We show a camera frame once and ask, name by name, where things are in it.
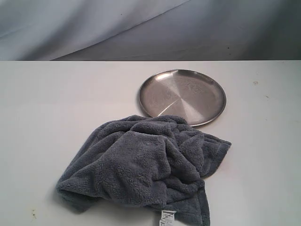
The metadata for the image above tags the grey fluffy towel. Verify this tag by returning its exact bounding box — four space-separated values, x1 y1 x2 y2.
56 115 231 226

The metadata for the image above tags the round stainless steel plate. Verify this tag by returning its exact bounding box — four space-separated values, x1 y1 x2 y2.
137 69 227 127

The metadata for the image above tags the grey fabric backdrop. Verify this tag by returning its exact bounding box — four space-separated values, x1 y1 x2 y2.
0 0 301 61

